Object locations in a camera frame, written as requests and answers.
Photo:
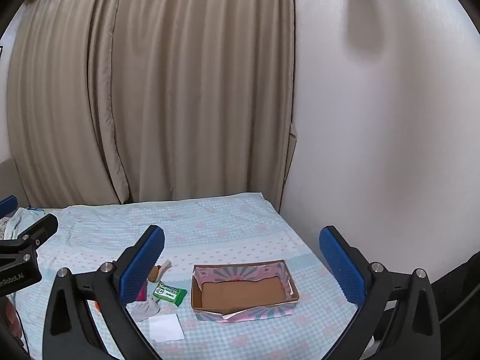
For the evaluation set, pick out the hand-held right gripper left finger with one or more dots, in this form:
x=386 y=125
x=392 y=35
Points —
x=142 y=262

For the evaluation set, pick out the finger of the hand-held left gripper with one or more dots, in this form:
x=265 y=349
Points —
x=39 y=230
x=7 y=204

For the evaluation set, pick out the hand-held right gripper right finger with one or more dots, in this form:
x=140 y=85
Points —
x=343 y=266

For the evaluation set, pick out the green wet wipes packet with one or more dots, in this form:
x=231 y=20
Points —
x=170 y=293

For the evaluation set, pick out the orange pompom ball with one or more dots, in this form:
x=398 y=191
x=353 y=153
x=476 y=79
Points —
x=97 y=305

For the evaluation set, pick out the white cloth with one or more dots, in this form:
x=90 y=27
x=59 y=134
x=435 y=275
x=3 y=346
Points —
x=165 y=328

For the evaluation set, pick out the patterned cardboard box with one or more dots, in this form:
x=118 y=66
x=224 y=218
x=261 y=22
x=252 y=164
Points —
x=240 y=290

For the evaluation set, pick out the pink soft item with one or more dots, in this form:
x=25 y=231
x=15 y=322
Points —
x=141 y=294

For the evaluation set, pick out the light blue garment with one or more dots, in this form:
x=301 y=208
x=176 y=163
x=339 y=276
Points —
x=22 y=219

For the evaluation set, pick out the grey sock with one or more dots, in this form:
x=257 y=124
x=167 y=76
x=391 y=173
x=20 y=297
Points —
x=144 y=310

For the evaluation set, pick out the beige curtain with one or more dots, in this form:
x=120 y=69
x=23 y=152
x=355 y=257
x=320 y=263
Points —
x=168 y=82

